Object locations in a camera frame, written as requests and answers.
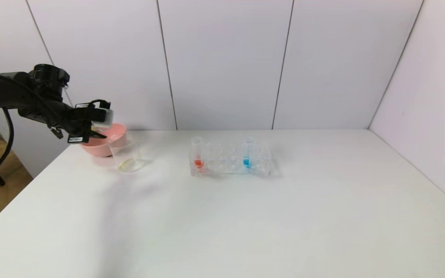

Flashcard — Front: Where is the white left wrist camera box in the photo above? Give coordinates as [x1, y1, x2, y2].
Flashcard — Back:
[90, 109, 114, 129]

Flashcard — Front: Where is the clear acrylic test tube rack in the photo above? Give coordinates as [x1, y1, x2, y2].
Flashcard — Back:
[189, 138, 272, 177]

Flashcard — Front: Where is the pink bowl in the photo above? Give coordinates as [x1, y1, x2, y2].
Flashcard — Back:
[80, 124, 127, 158]

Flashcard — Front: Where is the clear glass beaker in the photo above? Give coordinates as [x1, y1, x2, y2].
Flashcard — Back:
[109, 133, 146, 175]

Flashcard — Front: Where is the test tube with blue pigment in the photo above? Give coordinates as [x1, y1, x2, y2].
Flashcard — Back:
[242, 136, 254, 169]

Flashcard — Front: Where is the thin black camera cable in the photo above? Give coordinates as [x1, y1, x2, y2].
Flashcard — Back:
[90, 99, 112, 112]

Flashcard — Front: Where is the test tube with red pigment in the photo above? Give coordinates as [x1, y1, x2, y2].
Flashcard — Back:
[192, 136, 205, 170]

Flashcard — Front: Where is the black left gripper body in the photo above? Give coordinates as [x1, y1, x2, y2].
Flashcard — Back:
[55, 102, 93, 144]

